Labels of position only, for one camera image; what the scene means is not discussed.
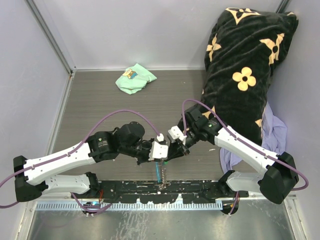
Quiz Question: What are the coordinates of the blue handled key ring organizer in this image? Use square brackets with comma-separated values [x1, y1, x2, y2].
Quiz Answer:
[156, 160, 168, 190]

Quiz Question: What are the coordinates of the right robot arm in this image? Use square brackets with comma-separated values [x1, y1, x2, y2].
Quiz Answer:
[167, 107, 299, 204]

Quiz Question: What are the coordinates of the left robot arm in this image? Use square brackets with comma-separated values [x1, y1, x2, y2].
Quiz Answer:
[13, 121, 155, 203]

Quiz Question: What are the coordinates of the mint green cloth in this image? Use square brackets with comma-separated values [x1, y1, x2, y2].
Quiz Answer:
[115, 63, 157, 95]

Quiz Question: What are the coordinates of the lavender cloth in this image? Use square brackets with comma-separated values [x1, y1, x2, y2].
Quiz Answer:
[219, 102, 288, 174]

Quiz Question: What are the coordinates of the black floral blanket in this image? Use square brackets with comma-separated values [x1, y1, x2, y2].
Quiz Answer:
[197, 7, 299, 145]

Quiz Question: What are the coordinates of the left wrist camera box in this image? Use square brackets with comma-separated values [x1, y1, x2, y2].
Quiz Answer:
[148, 141, 169, 161]

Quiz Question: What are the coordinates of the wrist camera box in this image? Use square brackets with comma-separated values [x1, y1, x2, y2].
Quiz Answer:
[167, 125, 187, 145]
[148, 141, 169, 161]

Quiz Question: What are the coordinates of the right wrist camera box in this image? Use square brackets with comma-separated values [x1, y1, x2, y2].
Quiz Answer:
[167, 125, 187, 145]

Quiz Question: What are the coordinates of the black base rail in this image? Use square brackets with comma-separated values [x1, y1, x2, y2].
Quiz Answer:
[71, 179, 250, 205]

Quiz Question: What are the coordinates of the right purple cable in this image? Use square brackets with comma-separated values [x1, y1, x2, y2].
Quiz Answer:
[181, 99, 310, 216]

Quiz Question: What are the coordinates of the aluminium corner post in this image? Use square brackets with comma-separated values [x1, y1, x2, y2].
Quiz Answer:
[25, 0, 77, 75]

